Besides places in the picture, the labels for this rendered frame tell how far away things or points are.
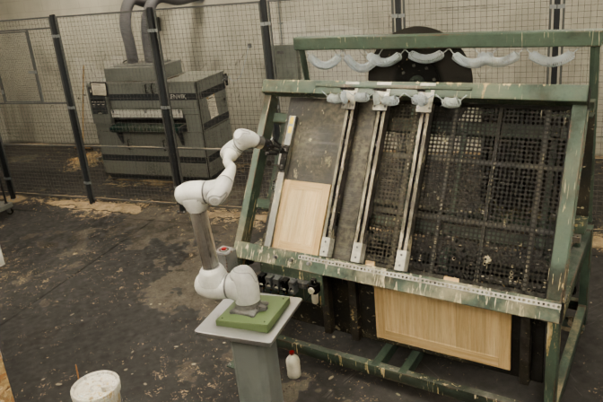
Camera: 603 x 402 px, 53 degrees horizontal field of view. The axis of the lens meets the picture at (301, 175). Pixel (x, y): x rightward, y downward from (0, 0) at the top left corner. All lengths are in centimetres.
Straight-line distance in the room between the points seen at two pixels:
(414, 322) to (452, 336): 26
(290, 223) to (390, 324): 97
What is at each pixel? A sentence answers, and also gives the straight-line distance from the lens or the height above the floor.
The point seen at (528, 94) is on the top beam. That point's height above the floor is 190.
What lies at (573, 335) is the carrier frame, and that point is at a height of 18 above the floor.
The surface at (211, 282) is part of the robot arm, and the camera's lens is 372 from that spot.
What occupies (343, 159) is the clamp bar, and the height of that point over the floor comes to 148.
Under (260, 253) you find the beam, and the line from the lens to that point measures 430.
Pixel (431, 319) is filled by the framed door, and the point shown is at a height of 48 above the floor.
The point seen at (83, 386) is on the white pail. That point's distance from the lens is 428.
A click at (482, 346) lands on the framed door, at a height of 37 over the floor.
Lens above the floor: 272
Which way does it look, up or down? 19 degrees down
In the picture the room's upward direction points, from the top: 5 degrees counter-clockwise
